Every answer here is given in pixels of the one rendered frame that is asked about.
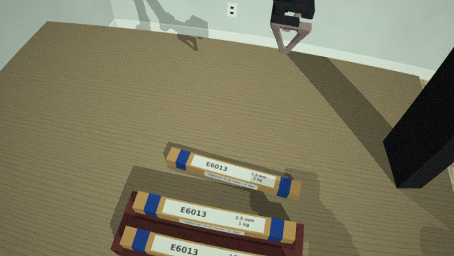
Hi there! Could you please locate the tan cardboard pack with blue bands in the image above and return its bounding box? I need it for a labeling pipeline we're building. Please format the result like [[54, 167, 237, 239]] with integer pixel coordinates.
[[166, 147, 301, 200]]

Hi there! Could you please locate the tan pack of welding electrodes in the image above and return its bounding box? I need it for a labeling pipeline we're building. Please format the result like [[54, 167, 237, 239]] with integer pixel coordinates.
[[119, 226, 265, 256], [132, 191, 297, 244]]

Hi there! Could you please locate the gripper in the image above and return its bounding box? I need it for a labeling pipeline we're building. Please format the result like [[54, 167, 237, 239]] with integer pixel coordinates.
[[270, 0, 315, 54]]

